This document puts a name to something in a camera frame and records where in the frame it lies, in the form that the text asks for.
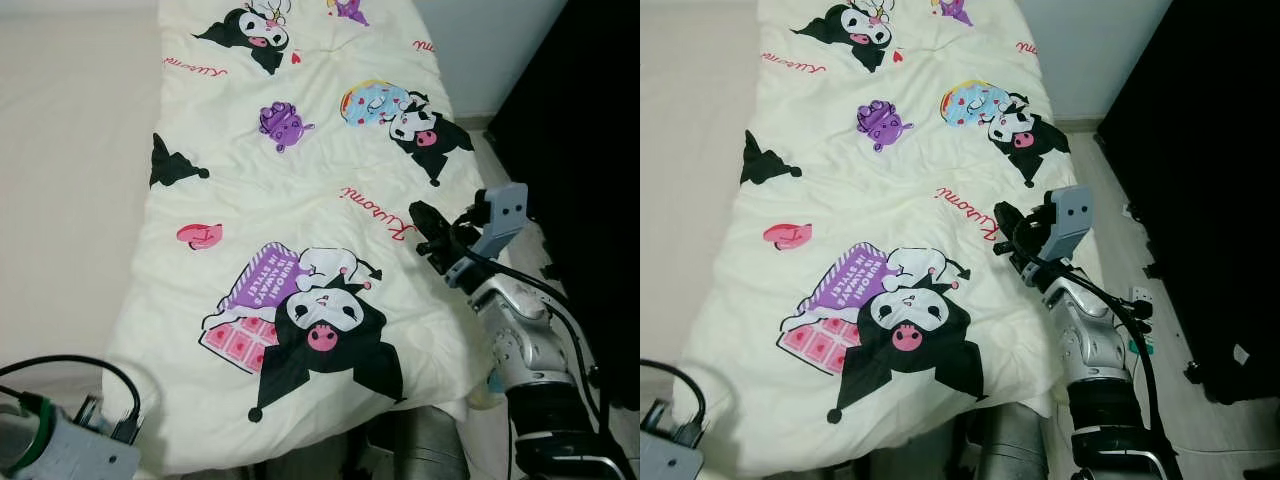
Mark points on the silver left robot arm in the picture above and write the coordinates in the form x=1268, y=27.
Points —
x=40, y=440

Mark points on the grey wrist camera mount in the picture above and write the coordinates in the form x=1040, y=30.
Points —
x=80, y=455
x=505, y=215
x=670, y=460
x=1070, y=215

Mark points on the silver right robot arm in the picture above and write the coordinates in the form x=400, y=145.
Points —
x=1090, y=340
x=530, y=350

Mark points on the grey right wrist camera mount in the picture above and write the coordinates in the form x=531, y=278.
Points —
x=505, y=215
x=1070, y=215

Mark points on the white power strip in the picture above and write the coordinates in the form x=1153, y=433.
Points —
x=1141, y=297

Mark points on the cream cartoon print blanket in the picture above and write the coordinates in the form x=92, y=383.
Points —
x=870, y=200
x=300, y=200

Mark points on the grey right robot leg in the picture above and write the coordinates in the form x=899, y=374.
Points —
x=1010, y=450
x=430, y=450

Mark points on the cream mattress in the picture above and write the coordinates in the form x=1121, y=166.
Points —
x=690, y=200
x=70, y=200

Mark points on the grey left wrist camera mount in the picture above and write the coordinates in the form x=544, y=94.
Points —
x=80, y=455
x=670, y=460

